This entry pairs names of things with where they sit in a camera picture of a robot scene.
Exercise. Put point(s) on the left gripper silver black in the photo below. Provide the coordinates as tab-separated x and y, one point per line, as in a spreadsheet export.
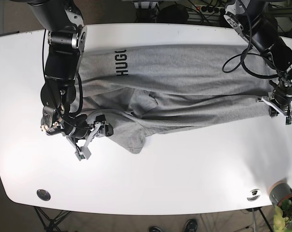
279	103

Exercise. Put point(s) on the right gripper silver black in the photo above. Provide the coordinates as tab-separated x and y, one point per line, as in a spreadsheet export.
81	138

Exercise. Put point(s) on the light grey printed T-shirt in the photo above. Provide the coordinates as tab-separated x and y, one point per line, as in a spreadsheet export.
164	89

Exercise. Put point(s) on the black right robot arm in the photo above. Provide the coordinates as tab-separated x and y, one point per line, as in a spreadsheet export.
62	95

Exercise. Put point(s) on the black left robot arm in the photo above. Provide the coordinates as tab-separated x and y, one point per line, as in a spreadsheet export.
248	19

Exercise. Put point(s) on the grey plant pot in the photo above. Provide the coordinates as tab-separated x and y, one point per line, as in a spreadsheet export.
279	192

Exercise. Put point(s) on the right silver table grommet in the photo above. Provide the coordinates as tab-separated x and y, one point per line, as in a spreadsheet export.
253	195

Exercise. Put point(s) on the silver table grommet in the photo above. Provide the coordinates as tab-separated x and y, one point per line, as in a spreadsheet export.
43	195
253	195

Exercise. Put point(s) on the left silver table grommet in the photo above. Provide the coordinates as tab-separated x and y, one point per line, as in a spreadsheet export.
43	195

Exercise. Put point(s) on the green potted plant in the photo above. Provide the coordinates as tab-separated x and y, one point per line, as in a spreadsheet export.
282	220

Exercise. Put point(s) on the black folding table legs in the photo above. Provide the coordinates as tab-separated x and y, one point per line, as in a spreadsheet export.
51	224

